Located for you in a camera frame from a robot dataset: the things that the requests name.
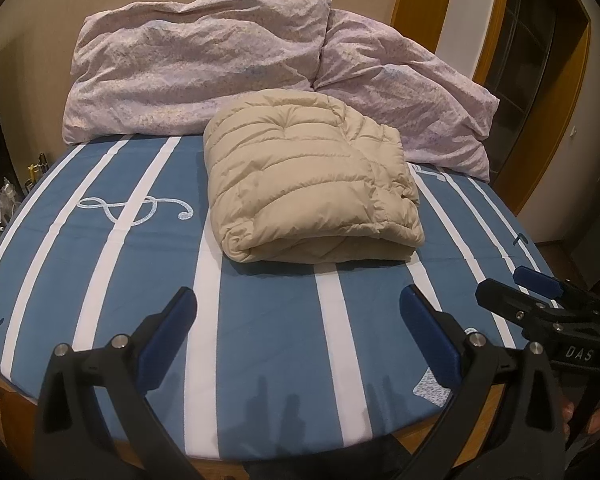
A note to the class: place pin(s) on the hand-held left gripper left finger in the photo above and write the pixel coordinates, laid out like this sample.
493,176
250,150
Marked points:
167,332

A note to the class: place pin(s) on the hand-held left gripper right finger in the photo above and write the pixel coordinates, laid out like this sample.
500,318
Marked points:
430,332

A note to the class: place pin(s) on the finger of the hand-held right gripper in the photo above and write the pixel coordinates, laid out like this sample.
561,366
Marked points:
515,307
537,280

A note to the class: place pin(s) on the beige puffer jacket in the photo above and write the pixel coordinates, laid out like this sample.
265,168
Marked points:
305,185

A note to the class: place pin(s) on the dark sheet clip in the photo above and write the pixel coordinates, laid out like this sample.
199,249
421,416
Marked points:
521,240

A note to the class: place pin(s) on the blue white striped bed sheet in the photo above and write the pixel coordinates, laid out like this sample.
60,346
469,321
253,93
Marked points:
260,335

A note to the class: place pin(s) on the yellow small figure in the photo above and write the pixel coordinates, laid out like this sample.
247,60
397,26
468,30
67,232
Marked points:
31,171

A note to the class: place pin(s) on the clear plastic bag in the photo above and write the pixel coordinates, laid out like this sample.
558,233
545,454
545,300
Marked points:
9,192

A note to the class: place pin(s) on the wooden framed glass door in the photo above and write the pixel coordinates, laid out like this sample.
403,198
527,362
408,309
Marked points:
530,60

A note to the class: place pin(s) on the lilac floral duvet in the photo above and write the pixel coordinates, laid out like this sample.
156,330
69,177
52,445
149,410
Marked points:
180,70

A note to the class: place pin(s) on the wooden bed frame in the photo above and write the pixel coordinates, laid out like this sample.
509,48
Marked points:
5,395

